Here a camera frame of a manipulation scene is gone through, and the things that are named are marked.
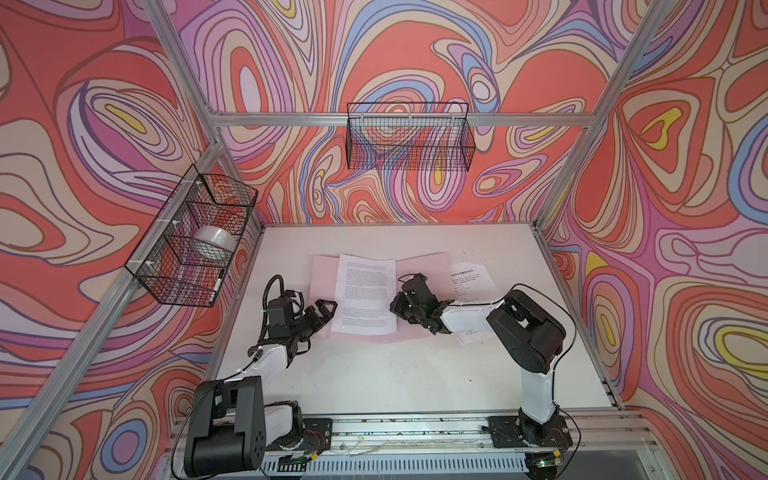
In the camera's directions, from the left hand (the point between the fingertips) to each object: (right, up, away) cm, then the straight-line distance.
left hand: (331, 310), depth 89 cm
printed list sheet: (+47, +6, +15) cm, 50 cm away
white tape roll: (-26, +20, -16) cm, 37 cm away
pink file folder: (+35, +12, +16) cm, 40 cm away
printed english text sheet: (+9, +5, +10) cm, 14 cm away
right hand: (+18, -1, +7) cm, 19 cm away
